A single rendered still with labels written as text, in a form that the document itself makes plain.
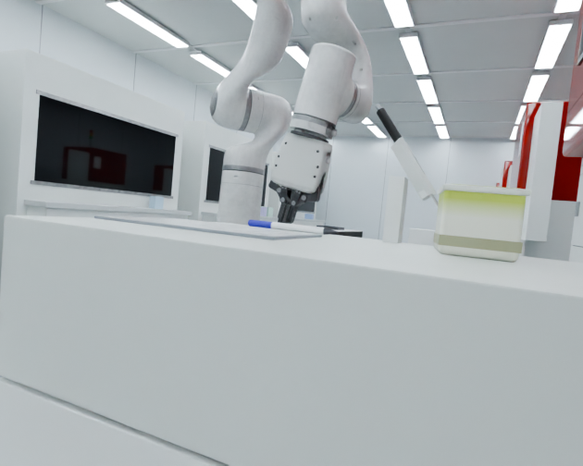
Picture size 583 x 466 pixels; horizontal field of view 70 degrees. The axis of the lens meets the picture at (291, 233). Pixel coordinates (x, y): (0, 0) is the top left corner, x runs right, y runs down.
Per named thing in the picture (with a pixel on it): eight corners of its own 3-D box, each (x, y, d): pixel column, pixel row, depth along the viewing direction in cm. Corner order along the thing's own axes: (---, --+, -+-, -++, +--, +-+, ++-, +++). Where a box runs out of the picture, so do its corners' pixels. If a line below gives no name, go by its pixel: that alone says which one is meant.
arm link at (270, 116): (217, 171, 122) (226, 90, 122) (276, 180, 130) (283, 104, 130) (229, 168, 111) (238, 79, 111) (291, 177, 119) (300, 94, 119)
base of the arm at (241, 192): (188, 233, 117) (195, 167, 117) (235, 236, 133) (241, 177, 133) (238, 239, 106) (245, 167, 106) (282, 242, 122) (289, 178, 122)
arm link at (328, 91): (318, 126, 85) (284, 112, 79) (338, 61, 83) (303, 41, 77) (348, 130, 78) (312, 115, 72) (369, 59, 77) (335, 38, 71)
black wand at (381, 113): (371, 106, 55) (379, 100, 54) (374, 109, 56) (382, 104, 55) (452, 239, 51) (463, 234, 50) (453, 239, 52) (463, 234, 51)
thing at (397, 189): (431, 246, 54) (442, 142, 54) (427, 247, 51) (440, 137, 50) (384, 240, 57) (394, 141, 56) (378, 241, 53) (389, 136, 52)
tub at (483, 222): (503, 257, 45) (511, 193, 45) (523, 263, 38) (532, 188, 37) (430, 249, 47) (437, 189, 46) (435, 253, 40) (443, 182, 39)
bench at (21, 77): (188, 291, 468) (203, 112, 458) (31, 324, 303) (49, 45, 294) (117, 277, 511) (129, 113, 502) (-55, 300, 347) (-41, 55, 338)
